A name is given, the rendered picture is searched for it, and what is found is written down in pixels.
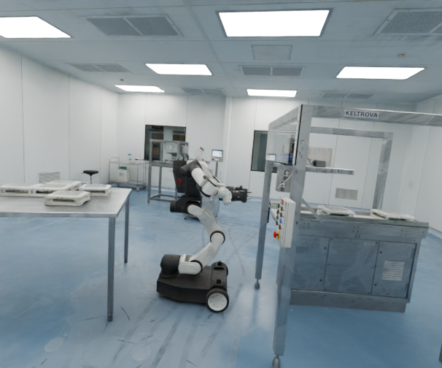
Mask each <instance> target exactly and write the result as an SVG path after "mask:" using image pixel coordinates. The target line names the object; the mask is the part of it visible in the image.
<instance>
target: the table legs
mask: <svg viewBox="0 0 442 368"><path fill-rule="evenodd" d="M129 204H130V196H129V197H128V199H127V201H126V203H125V244H124V263H128V230H129ZM114 271H115V218H109V243H108V283H107V321H108V322H111V321H112V320H113V305H114Z"/></svg>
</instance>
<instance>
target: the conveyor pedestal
mask: <svg viewBox="0 0 442 368"><path fill-rule="evenodd" d="M354 236H355V233H344V232H334V231H316V230H305V229H299V231H298V239H297V246H296V252H295V264H294V270H293V277H292V289H291V295H290V304H299V305H309V306H319V307H338V308H348V309H358V310H377V311H387V312H397V313H404V312H405V310H406V303H410V301H411V292H412V288H413V284H414V277H415V272H416V265H417V261H418V257H419V249H420V245H421V241H422V238H419V239H417V238H416V242H415V243H414V242H410V237H393V236H383V235H373V234H361V235H360V238H359V239H357V238H354ZM283 252H284V248H282V247H281V246H280V249H279V262H278V269H277V276H276V284H277V286H278V288H277V296H278V297H279V285H280V278H281V271H282V259H283Z"/></svg>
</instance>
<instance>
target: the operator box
mask: <svg viewBox="0 0 442 368"><path fill-rule="evenodd" d="M282 199H283V200H284V203H283V205H282V204H281V201H282ZM279 203H280V208H279V211H280V213H281V212H282V216H283V217H282V218H281V217H280V213H279V214H278V215H279V219H280V218H281V219H282V223H280V222H279V220H278V226H276V233H278V231H280V237H281V238H279V239H278V238H277V236H276V239H277V241H278V243H279V244H280V245H281V247H282V248H291V242H292V229H293V223H294V216H295V213H296V208H295V204H296V203H295V202H294V201H293V200H291V199H290V198H288V197H283V196H280V197H279ZM281 206H283V209H284V210H283V211H281ZM279 224H281V229H280V230H279Z"/></svg>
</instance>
